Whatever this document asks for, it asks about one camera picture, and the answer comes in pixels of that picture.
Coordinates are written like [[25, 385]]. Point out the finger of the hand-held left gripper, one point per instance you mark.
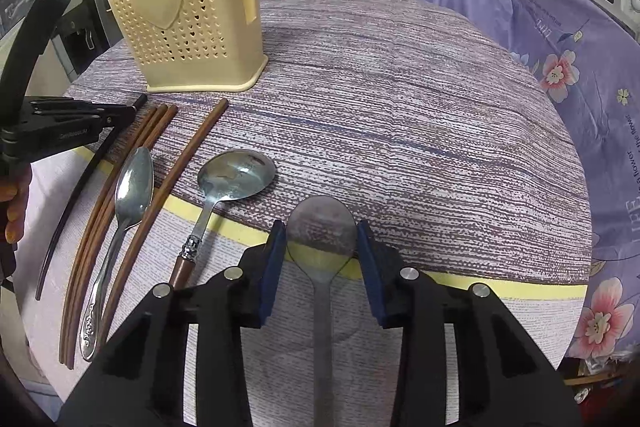
[[85, 112]]

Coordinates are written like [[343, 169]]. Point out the plain matte steel spoon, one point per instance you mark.
[[322, 237]]

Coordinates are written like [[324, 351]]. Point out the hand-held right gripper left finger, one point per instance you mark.
[[274, 268]]

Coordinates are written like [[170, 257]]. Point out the brown wooden chopstick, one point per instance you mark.
[[154, 127], [145, 126], [192, 145], [165, 127]]

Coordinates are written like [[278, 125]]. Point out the purple floral cloth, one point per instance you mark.
[[575, 117]]

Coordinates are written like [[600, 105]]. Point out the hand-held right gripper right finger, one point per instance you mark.
[[368, 268]]

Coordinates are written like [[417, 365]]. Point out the black chopstick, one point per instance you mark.
[[75, 207]]

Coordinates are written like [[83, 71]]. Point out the person's left hand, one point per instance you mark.
[[18, 202]]

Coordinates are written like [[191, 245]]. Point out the cream perforated utensil basket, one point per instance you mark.
[[200, 37]]

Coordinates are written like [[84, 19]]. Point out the grey water dispenser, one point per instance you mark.
[[75, 42]]

